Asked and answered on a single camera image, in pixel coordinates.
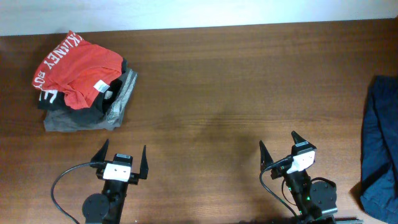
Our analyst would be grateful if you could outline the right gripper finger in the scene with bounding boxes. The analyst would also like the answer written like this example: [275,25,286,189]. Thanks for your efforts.
[291,131,308,146]
[259,141,274,171]

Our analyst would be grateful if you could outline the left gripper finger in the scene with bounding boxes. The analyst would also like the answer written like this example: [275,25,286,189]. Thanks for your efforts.
[90,139,109,168]
[139,145,149,180]

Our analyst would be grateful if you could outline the navy blue shorts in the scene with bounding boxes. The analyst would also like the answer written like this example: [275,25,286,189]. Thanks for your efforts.
[360,76,397,223]

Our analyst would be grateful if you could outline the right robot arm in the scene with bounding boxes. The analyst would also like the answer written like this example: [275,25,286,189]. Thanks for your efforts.
[259,131,338,224]

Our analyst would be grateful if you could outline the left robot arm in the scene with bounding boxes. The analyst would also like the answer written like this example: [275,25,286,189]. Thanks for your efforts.
[82,140,149,224]

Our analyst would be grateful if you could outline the grey folded shirt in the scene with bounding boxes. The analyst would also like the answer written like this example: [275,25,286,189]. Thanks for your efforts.
[44,68,137,133]

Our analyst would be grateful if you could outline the black folded shirt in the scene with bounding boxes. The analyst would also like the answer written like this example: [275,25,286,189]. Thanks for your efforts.
[38,58,127,125]

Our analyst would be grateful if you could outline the red folded shirt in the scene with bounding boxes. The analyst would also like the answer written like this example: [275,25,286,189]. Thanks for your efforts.
[32,31,123,110]

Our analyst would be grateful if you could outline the left black cable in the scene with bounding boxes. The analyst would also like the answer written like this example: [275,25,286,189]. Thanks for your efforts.
[50,161,105,224]

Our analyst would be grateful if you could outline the black cable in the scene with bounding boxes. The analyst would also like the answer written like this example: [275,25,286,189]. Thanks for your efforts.
[259,155,304,224]
[50,161,105,224]

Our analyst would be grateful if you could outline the right black cable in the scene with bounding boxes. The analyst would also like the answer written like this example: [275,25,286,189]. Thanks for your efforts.
[259,155,304,224]

